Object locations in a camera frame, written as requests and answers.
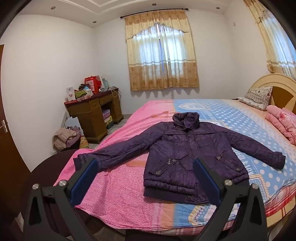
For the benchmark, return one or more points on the white paper bag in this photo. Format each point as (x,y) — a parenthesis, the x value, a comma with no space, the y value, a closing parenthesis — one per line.
(72,121)

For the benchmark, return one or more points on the purple padded jacket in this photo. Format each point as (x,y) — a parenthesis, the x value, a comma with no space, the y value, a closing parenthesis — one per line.
(180,150)

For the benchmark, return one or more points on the pink folded quilt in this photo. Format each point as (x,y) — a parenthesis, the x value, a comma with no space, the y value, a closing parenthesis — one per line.
(282,120)

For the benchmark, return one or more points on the pale blue bottle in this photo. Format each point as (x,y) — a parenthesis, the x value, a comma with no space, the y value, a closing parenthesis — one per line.
(105,83)

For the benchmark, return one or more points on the stacked boxes under desk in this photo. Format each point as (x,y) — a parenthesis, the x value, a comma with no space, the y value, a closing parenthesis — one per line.
(108,118)

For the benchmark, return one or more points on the green cloth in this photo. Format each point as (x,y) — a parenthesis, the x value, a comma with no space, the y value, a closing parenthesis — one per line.
(80,94)

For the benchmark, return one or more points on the flat red box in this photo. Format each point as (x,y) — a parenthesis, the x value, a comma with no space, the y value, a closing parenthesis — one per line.
(70,101)

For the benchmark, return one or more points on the pink and blue bedspread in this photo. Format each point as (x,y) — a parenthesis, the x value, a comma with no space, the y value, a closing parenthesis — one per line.
(120,185)

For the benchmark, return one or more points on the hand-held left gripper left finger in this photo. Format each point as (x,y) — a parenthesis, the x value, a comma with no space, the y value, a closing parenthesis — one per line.
(84,180)

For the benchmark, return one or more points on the patterned pillow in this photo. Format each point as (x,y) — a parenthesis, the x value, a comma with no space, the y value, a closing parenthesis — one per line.
(256,97)

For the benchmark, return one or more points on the brown wooden door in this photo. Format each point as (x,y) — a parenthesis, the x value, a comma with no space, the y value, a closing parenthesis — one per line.
(9,150)

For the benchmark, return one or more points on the beige bed headboard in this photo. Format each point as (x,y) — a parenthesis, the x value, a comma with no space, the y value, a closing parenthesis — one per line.
(268,81)

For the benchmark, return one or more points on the brown wooden desk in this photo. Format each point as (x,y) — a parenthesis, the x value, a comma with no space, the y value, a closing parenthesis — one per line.
(92,115)

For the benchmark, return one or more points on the white printed box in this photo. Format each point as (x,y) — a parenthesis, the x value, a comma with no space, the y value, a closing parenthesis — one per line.
(70,92)

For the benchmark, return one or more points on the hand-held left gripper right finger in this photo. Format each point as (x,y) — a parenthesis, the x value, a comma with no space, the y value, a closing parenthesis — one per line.
(205,183)

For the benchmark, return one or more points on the beige and purple clothes pile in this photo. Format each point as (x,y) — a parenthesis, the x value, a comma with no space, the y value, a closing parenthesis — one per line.
(64,136)

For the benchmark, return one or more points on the yellow patterned bag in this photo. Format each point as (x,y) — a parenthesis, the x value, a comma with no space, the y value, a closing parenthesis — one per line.
(83,142)

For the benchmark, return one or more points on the beige patterned window curtain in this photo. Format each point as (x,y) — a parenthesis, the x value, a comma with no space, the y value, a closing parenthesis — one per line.
(143,76)
(277,58)

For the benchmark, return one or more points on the black curtain rod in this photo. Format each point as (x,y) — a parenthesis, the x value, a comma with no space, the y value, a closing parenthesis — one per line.
(122,17)

